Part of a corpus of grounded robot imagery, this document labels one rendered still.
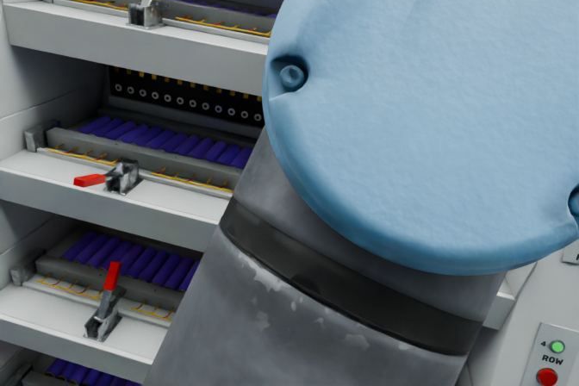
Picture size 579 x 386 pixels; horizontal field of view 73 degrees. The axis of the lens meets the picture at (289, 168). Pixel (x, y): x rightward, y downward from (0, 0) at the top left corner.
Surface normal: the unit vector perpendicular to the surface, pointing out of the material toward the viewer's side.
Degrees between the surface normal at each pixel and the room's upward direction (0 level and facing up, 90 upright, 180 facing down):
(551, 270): 90
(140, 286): 19
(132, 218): 109
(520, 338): 90
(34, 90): 90
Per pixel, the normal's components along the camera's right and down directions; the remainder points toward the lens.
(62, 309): 0.14, -0.87
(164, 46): -0.21, 0.44
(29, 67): 0.97, 0.22
